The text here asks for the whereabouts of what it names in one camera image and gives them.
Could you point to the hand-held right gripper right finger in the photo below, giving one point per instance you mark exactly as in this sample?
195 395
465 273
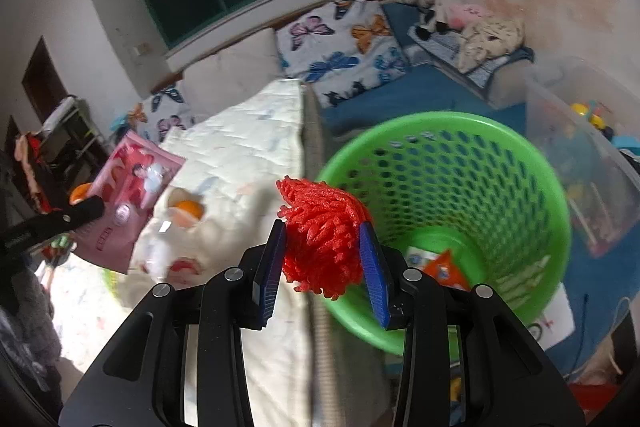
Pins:
375 272

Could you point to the pink printed plastic bag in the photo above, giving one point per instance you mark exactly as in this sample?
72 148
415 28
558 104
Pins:
130 177

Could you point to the red fluffy chenille cloth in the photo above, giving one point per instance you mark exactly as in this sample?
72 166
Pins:
320 232

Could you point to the pink plush toy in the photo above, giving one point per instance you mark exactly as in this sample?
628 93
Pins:
470 13

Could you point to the wall switch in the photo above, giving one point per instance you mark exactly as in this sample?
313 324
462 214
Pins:
141 50

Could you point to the orange snack packet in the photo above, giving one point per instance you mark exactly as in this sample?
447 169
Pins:
447 272

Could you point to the clear plastic wrapper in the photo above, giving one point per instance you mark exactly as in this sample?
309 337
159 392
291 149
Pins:
155 252

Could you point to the white quilted printed blanket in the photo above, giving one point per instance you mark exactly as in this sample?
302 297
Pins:
240 147

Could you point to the blue patterned blanket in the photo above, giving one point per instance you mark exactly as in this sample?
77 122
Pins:
495 69

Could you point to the blue mat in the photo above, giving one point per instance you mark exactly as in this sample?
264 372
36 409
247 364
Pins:
425 92

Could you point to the large butterfly print pillow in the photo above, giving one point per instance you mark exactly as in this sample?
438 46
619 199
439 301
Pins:
340 37

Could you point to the white sheet with red mark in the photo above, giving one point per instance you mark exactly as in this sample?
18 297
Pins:
552 317

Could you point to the green plastic mesh basket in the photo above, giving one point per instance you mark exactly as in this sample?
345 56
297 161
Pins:
440 118

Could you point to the cream spotted cloth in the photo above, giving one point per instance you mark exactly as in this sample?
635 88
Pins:
490 39

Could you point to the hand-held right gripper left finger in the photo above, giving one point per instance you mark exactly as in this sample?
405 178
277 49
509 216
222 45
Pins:
270 267

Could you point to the beige pillow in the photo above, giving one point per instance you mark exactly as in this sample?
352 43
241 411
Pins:
230 67

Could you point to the red plastic object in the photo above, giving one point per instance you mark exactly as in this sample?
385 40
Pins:
605 399

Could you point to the metal shelf rack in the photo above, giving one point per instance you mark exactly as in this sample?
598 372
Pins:
75 132

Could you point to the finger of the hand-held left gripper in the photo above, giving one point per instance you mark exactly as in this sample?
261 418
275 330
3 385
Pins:
60 219

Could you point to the yellow toy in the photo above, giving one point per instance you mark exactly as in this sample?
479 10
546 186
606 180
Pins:
586 113

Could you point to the clear plastic storage box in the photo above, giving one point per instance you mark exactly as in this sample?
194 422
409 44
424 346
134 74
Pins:
560 167

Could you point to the grey mattress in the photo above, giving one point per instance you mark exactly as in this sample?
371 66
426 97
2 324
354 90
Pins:
312 157

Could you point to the person's left hand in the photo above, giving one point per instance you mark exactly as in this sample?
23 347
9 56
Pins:
27 322

